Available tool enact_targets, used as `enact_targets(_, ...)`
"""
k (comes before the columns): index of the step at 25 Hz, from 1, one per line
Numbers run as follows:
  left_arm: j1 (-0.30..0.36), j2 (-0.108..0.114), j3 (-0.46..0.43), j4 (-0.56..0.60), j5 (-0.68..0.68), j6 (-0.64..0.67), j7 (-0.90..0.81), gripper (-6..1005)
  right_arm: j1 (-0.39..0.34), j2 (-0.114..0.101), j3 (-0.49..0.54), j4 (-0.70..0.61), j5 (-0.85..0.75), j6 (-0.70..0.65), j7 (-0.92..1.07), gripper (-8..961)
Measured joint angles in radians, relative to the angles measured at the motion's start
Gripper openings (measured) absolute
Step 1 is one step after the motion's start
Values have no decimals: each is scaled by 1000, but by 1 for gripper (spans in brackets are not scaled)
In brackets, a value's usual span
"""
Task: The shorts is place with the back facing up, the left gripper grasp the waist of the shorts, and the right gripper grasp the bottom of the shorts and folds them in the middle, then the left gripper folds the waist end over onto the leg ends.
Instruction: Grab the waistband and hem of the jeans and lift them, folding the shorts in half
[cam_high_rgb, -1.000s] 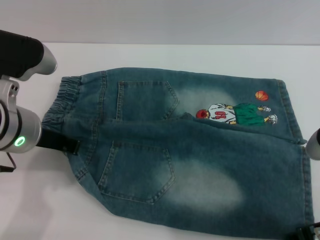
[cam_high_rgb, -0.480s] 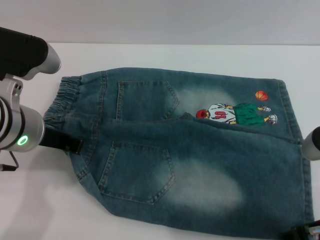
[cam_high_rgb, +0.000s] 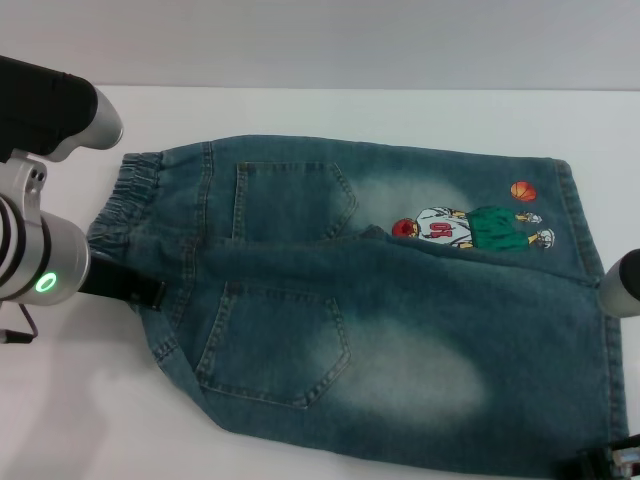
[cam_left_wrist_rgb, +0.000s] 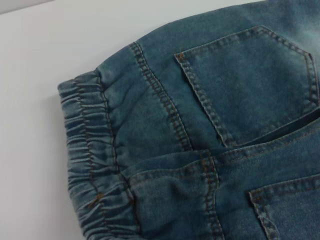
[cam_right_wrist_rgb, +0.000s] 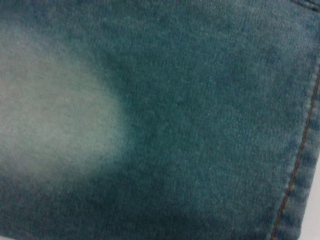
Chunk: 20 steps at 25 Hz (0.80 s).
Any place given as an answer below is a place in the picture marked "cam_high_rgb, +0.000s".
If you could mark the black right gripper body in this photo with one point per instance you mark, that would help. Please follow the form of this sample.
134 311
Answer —
595 465

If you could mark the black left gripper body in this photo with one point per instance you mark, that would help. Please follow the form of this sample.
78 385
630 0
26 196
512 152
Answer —
117 282

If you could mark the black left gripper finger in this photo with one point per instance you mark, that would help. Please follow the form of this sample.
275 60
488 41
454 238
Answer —
155 295

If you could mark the blue denim shorts basketball print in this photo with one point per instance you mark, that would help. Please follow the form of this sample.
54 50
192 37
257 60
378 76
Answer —
380 320

